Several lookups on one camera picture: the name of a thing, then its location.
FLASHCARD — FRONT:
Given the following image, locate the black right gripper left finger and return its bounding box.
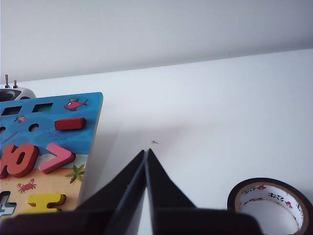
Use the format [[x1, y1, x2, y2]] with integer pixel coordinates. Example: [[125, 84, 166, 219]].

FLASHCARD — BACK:
[[75, 150, 147, 235]]

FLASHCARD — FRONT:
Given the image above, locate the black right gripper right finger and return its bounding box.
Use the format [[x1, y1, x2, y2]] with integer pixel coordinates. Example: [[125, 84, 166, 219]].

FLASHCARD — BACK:
[[146, 148, 197, 235]]

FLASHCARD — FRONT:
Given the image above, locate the black tape roll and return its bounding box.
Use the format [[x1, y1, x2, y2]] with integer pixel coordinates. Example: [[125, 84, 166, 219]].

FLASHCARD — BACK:
[[226, 178, 313, 235]]

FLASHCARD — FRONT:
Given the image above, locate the pink greater-than sign block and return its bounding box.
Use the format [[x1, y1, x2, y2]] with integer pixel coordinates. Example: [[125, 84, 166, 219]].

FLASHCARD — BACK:
[[40, 142, 75, 174]]

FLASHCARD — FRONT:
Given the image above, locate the yellow sign block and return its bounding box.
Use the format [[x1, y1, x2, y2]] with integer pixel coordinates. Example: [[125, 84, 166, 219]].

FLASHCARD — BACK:
[[26, 193, 67, 212]]

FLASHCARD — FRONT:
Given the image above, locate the red minus sign block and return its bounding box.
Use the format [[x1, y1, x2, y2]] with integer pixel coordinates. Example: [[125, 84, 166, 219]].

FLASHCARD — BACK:
[[54, 117, 87, 131]]

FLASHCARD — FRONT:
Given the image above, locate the colourful wooden puzzle board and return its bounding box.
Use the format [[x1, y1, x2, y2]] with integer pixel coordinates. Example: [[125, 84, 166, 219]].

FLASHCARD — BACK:
[[0, 92, 104, 213]]

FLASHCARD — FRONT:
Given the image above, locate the red number ten block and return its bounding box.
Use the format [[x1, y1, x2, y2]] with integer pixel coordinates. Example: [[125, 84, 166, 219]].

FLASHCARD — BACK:
[[0, 143, 40, 179]]

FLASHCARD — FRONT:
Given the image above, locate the silver black remote controller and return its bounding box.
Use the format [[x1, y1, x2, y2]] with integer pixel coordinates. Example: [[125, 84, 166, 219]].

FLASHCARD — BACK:
[[0, 73, 37, 101]]

